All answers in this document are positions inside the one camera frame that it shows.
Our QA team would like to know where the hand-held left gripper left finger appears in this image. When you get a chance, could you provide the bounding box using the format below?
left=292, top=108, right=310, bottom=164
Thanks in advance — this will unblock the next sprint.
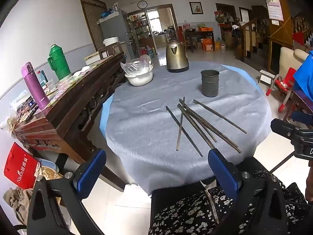
left=27, top=149, right=107, bottom=235

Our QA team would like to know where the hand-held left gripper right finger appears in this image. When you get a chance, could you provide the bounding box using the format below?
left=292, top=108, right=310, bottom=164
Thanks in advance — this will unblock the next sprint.
left=208, top=149, right=287, bottom=235

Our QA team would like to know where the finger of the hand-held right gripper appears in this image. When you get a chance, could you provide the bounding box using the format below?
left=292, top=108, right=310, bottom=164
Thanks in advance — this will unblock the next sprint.
left=270, top=118, right=302, bottom=139
left=292, top=111, right=313, bottom=125

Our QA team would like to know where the grey metal chopstick holder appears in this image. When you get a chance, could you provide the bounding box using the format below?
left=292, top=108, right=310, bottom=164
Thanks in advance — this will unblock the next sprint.
left=201, top=69, right=220, bottom=98

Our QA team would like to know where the person's right hand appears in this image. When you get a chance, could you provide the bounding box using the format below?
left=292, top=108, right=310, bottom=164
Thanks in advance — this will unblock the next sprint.
left=305, top=160, right=313, bottom=202

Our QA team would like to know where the blue cloth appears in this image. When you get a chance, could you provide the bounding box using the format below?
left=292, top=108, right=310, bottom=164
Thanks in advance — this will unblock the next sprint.
left=293, top=51, right=313, bottom=102

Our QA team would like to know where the red child chair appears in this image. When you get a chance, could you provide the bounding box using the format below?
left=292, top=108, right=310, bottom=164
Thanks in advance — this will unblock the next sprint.
left=266, top=67, right=298, bottom=112

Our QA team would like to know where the white step stool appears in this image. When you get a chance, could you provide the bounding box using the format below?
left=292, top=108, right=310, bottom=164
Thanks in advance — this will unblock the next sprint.
left=258, top=70, right=278, bottom=85

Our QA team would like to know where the blue table cover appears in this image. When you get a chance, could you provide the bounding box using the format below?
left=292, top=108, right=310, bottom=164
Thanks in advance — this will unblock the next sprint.
left=99, top=64, right=266, bottom=142

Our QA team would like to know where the cream armchair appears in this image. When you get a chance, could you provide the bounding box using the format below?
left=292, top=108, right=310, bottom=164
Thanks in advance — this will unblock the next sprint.
left=279, top=46, right=310, bottom=79

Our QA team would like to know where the dark carved wooden sideboard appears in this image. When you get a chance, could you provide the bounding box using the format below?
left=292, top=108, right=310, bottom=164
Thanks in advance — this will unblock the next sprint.
left=13, top=51, right=126, bottom=193

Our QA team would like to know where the red paper bag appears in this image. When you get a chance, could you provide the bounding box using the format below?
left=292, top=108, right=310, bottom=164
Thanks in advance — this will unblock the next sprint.
left=4, top=142, right=41, bottom=190

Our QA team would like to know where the grey fleece tablecloth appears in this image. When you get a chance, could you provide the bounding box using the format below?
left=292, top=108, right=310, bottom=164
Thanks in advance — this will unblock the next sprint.
left=106, top=61, right=272, bottom=196

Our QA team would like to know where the beige crumpled cloth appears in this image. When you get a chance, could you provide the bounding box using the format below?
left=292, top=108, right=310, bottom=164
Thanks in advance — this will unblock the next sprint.
left=2, top=187, right=34, bottom=226

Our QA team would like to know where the wooden stair railing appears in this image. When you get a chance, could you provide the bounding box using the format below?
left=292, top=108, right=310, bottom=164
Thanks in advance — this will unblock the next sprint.
left=235, top=17, right=270, bottom=62

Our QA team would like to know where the purple thermos bottle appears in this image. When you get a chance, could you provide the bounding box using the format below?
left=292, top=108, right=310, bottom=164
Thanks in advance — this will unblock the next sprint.
left=21, top=62, right=50, bottom=110

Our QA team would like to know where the clear plastic water bottle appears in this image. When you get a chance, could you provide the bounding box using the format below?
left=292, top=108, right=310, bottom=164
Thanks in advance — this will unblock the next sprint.
left=37, top=70, right=49, bottom=90

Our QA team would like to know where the green thermos jug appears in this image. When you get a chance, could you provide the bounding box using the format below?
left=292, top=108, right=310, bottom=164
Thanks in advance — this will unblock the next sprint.
left=47, top=44, right=72, bottom=81

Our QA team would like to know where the clear plastic bag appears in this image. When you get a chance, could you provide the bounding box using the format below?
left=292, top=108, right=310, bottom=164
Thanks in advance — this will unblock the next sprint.
left=120, top=54, right=153, bottom=75

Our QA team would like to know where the bronze electric kettle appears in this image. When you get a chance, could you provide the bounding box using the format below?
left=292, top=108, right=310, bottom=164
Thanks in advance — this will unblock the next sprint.
left=165, top=38, right=190, bottom=73

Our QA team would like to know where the wooden side table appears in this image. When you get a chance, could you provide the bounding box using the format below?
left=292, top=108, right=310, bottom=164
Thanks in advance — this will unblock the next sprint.
left=184, top=27, right=215, bottom=52

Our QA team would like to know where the grey refrigerator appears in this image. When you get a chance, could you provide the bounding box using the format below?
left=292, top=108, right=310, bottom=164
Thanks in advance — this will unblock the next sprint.
left=97, top=9, right=135, bottom=60

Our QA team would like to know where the brown curtained door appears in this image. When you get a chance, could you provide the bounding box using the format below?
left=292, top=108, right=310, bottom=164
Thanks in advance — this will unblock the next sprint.
left=79, top=0, right=108, bottom=52

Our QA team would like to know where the wall calendar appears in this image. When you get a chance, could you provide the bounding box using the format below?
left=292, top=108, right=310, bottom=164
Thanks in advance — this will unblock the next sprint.
left=262, top=0, right=284, bottom=22

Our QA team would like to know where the framed wall picture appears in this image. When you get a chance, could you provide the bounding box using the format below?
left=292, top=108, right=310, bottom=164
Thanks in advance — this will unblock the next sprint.
left=189, top=2, right=204, bottom=15

